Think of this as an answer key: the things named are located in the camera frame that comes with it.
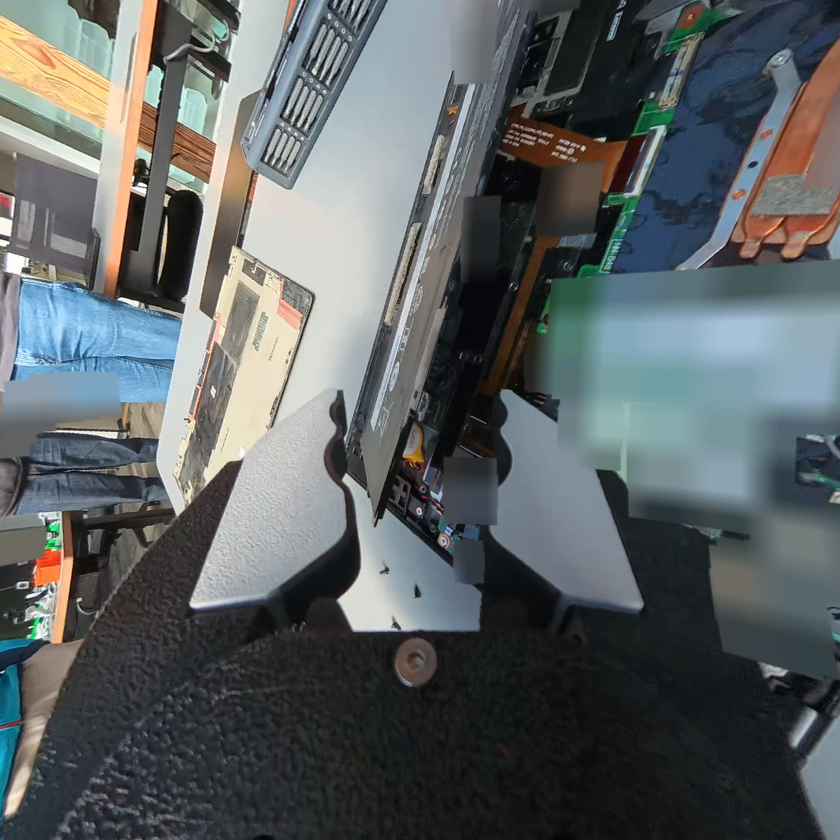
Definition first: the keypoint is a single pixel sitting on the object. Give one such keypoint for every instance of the cluttered wood-edged table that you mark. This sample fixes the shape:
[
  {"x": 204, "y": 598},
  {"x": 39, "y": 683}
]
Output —
[{"x": 67, "y": 590}]

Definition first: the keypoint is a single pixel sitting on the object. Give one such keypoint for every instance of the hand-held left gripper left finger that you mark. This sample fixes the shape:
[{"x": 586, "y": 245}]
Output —
[{"x": 282, "y": 518}]

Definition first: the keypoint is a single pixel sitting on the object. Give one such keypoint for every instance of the white desk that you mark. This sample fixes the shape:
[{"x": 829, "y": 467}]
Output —
[{"x": 328, "y": 229}]

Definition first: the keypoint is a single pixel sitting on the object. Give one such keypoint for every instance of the black laptop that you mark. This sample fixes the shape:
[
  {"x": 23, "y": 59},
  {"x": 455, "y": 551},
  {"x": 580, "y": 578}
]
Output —
[{"x": 709, "y": 164}]

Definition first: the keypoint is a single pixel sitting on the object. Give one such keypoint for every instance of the orange box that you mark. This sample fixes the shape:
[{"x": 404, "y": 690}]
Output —
[{"x": 49, "y": 568}]

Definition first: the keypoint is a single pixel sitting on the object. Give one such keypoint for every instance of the grey screwdriver bit case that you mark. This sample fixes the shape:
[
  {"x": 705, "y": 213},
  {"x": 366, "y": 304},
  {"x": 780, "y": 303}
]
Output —
[{"x": 308, "y": 85}]

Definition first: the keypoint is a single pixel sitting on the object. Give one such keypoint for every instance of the laptop bottom cover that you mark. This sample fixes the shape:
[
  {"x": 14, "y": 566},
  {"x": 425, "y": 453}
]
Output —
[{"x": 249, "y": 367}]

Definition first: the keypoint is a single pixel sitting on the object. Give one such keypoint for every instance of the grey wood-edged desk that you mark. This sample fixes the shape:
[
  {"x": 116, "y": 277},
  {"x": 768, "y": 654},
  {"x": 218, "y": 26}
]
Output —
[{"x": 131, "y": 164}]

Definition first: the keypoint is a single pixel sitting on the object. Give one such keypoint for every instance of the black office chair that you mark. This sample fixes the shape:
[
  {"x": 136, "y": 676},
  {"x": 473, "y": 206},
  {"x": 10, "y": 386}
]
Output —
[{"x": 177, "y": 229}]

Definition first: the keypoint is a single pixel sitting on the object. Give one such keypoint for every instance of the black desk leg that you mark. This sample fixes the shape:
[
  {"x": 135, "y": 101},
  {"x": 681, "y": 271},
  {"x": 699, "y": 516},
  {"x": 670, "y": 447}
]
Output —
[{"x": 161, "y": 164}]

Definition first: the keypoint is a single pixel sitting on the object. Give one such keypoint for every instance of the black wood-edged desk panel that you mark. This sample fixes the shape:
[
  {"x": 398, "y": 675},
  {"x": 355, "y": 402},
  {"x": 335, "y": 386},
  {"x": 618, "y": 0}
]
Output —
[{"x": 226, "y": 229}]

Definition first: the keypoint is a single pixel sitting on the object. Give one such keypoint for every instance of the black laptop battery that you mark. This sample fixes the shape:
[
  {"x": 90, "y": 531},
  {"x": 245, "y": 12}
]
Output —
[{"x": 420, "y": 315}]

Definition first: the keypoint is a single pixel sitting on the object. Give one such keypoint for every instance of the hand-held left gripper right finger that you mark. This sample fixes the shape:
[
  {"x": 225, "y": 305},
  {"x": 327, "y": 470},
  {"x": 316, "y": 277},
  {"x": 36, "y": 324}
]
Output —
[{"x": 564, "y": 518}]

